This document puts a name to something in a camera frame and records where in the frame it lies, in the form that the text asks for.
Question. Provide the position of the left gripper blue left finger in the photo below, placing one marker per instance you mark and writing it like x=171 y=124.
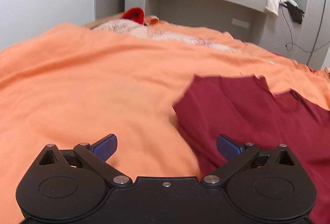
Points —
x=94 y=156

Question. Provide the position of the black cloth on shelf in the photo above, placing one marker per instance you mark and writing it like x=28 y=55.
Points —
x=295 y=12

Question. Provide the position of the pink patterned pillow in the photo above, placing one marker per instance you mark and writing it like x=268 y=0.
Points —
x=160 y=30

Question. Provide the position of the dark red shirt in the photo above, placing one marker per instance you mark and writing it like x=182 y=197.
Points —
x=245 y=110

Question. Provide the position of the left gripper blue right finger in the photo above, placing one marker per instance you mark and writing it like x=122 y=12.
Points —
x=238 y=157

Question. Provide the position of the white wall socket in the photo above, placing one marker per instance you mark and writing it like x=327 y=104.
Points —
x=240 y=23

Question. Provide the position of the grey window desk unit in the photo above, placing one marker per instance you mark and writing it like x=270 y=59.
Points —
x=308 y=43

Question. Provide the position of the bright red cloth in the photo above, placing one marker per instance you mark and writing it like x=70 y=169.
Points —
x=135 y=14

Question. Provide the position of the white cloth on shelf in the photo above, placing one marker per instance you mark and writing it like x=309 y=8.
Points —
x=272 y=6

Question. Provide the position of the orange bed sheet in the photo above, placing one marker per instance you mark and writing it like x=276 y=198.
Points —
x=72 y=85

